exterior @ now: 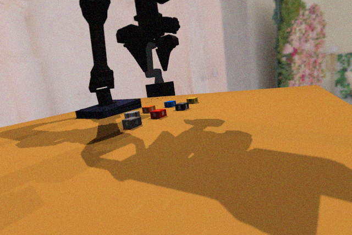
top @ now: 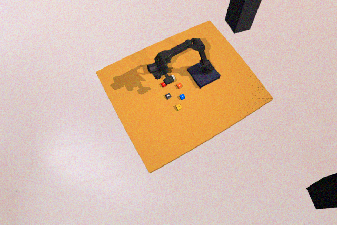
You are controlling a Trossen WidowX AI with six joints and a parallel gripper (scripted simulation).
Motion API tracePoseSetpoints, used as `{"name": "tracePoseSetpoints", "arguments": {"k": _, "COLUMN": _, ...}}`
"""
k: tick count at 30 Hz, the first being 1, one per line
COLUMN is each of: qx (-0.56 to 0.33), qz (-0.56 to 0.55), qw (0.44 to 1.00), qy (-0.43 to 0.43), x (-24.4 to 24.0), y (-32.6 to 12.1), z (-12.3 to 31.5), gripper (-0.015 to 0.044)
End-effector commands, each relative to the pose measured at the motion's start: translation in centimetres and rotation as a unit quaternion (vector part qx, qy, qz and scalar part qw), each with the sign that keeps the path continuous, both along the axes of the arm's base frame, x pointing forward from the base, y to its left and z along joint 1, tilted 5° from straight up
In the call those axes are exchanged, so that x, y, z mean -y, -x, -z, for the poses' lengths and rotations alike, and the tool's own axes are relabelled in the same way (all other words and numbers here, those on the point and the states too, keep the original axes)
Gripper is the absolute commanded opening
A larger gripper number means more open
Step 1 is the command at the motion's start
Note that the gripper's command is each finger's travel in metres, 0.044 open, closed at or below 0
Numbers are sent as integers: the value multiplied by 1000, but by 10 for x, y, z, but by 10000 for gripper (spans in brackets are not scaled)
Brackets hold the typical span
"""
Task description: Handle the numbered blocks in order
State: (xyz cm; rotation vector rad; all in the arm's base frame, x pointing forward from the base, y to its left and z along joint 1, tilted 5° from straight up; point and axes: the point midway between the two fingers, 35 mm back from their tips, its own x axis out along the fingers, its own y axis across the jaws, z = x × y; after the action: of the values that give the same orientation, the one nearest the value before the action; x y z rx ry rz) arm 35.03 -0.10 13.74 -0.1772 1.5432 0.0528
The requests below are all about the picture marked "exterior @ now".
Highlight orange block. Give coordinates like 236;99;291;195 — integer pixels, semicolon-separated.
142;105;156;113

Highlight blue block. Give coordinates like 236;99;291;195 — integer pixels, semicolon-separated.
164;101;176;107

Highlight red block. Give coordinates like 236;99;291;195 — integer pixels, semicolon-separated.
150;109;167;118

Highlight yellow block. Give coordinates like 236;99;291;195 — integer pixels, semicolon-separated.
186;97;198;104

